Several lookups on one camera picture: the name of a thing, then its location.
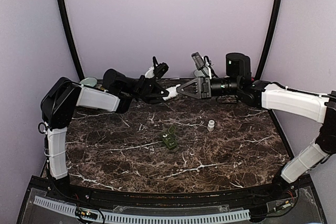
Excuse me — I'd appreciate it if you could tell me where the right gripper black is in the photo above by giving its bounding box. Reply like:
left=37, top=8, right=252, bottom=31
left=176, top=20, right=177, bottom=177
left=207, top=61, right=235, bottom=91
left=176, top=77, right=240, bottom=101

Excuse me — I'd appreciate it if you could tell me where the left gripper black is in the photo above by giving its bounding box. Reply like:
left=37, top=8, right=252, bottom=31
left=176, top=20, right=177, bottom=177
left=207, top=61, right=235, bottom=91
left=122, top=75, right=173, bottom=104

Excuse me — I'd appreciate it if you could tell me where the white pill bottle front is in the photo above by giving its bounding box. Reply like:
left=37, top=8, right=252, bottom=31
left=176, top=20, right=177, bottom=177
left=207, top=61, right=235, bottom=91
left=163, top=84, right=181, bottom=101

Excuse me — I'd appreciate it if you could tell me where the green weekly pill organizer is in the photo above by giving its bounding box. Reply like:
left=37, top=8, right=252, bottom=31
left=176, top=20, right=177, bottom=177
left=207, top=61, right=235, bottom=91
left=160, top=125, right=177, bottom=150

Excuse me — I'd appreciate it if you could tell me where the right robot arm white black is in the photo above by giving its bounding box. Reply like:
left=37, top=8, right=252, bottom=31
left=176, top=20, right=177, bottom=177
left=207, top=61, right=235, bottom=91
left=176, top=52, right=335, bottom=200

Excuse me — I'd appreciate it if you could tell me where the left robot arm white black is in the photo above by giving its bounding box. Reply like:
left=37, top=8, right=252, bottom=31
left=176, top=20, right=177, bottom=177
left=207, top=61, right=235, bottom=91
left=40, top=69, right=169, bottom=180

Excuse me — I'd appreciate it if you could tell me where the pale green bowl right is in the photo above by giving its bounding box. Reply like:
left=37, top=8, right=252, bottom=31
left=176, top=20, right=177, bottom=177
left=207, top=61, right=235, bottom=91
left=193, top=70, right=204, bottom=77

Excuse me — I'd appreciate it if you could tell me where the pale green bowl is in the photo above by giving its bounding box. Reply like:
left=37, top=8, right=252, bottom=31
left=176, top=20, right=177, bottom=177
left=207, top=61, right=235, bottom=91
left=79, top=77, right=98, bottom=87
left=193, top=70, right=204, bottom=77

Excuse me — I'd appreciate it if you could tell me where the pale green bowl left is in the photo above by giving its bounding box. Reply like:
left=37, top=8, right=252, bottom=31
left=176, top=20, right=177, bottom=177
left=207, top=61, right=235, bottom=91
left=79, top=77, right=98, bottom=87

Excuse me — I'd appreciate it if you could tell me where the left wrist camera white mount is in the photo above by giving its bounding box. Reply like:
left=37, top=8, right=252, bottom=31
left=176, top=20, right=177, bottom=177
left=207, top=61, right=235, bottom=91
left=145, top=56, right=169, bottom=79

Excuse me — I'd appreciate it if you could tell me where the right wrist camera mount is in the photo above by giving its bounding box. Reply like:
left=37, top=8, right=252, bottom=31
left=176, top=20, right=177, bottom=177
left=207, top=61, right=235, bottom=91
left=191, top=52, right=215, bottom=78

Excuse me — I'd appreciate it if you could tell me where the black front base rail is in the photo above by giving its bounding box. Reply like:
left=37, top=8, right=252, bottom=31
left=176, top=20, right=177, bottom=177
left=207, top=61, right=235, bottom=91
left=59, top=183, right=275, bottom=208

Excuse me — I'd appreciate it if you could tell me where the white slotted cable duct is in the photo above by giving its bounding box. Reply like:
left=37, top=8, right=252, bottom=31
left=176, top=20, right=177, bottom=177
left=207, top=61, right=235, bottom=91
left=33, top=196, right=250, bottom=223

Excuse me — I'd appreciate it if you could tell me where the right black frame post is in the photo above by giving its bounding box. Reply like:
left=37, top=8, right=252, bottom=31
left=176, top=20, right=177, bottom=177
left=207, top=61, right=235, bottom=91
left=255, top=0, right=281, bottom=80

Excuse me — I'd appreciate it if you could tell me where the black frame post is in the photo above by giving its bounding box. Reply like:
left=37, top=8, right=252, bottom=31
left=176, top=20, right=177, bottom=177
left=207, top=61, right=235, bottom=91
left=57, top=0, right=85, bottom=80
left=255, top=0, right=281, bottom=80

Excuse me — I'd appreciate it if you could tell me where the left black frame post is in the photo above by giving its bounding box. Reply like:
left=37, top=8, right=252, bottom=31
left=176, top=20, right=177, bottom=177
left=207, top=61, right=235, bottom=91
left=57, top=0, right=85, bottom=80

